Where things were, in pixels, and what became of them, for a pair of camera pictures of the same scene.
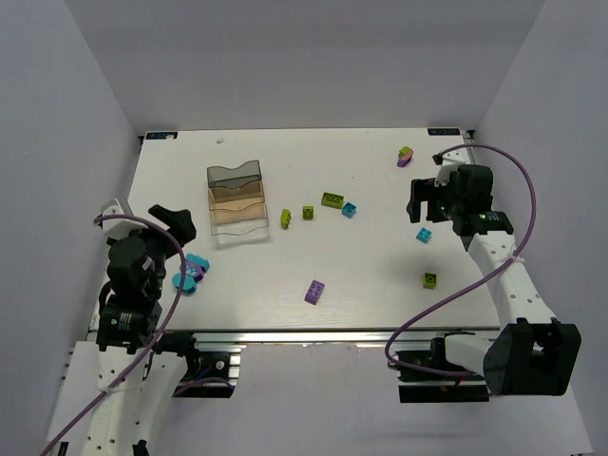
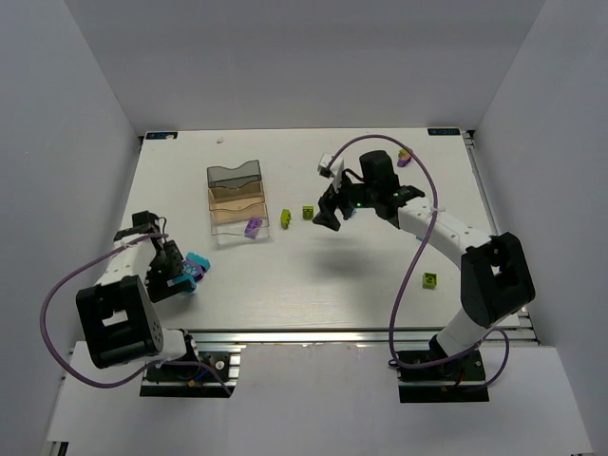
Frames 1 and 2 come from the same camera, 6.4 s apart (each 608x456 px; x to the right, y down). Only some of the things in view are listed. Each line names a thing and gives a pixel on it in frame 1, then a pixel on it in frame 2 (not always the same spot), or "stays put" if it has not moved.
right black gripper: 428,199 → 340,201
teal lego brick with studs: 198,259 stays put
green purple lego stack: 405,155 stays put
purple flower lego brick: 194,271 stays put
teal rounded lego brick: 189,285 stays put
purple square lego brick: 313,292 → 253,227
